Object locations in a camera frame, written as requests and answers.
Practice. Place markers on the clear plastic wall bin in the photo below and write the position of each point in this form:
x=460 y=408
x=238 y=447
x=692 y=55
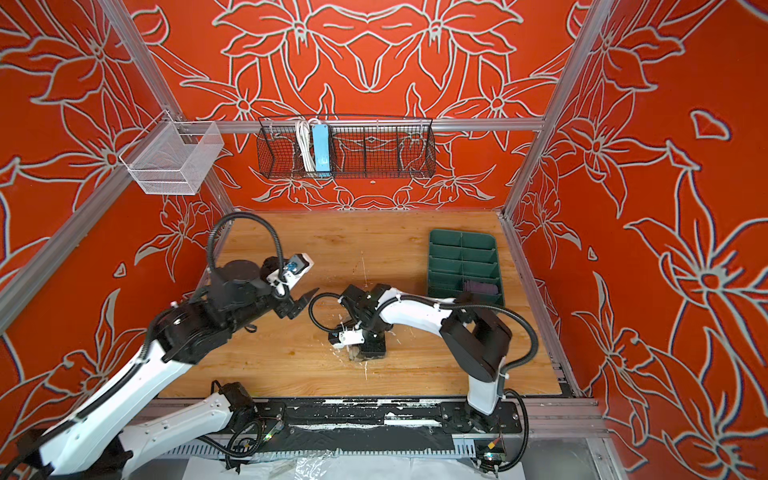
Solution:
x=166 y=161

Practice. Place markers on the purple sock with yellow cuff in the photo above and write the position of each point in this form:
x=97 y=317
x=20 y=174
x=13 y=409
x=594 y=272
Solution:
x=480 y=288

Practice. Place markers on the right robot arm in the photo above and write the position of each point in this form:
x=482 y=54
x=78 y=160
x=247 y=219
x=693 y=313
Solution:
x=474 y=333

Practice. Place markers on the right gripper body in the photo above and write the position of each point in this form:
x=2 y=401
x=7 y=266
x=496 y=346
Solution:
x=372 y=345

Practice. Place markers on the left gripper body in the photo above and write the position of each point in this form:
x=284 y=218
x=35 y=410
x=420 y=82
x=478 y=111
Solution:
x=287 y=304

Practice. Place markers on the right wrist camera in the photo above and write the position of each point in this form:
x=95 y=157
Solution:
x=346 y=338

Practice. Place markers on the brown argyle sock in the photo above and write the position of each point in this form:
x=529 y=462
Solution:
x=355 y=354

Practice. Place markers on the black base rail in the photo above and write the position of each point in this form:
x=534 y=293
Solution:
x=449 y=414

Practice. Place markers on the light blue box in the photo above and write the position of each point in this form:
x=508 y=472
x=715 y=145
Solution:
x=321 y=145

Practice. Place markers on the black wire wall basket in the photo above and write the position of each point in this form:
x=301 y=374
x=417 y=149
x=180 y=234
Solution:
x=360 y=147

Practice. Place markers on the green divided tray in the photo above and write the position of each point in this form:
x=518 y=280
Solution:
x=455 y=256

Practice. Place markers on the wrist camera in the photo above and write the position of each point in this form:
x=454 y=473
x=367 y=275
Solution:
x=293 y=270
x=346 y=338

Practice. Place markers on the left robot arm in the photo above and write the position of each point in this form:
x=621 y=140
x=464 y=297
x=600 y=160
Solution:
x=99 y=440

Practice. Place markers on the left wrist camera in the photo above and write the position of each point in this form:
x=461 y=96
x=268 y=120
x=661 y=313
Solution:
x=293 y=270

